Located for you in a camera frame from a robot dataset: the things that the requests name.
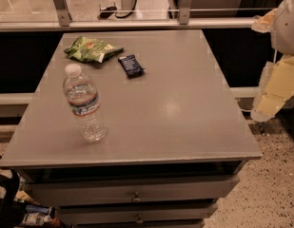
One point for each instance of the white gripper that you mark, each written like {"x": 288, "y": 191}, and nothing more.
{"x": 288, "y": 28}

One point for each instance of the clear plastic water bottle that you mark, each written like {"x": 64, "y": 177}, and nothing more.
{"x": 84, "y": 102}

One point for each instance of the plastic bottle on floor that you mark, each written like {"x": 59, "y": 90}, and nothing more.
{"x": 35, "y": 219}

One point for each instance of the grey drawer cabinet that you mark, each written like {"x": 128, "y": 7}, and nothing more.
{"x": 179, "y": 119}

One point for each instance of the dark blue snack packet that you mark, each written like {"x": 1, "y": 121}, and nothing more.
{"x": 131, "y": 66}

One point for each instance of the upper grey drawer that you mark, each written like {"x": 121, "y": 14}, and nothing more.
{"x": 122, "y": 191}

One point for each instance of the grey drawer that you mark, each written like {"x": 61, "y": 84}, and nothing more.
{"x": 122, "y": 191}
{"x": 129, "y": 213}

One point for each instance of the white machine base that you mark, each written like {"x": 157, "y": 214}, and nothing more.
{"x": 121, "y": 9}

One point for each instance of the green chip bag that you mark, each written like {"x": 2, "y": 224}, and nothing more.
{"x": 87, "y": 50}

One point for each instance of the upper drawer knob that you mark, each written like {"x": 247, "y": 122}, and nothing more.
{"x": 136, "y": 197}

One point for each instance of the drawer knob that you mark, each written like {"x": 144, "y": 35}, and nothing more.
{"x": 136, "y": 197}
{"x": 139, "y": 220}

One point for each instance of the grey metal railing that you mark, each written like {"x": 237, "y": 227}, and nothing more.
{"x": 82, "y": 15}

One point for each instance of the lower drawer knob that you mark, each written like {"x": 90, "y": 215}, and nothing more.
{"x": 139, "y": 220}

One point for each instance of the lower grey drawer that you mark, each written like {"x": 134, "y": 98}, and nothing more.
{"x": 129, "y": 213}

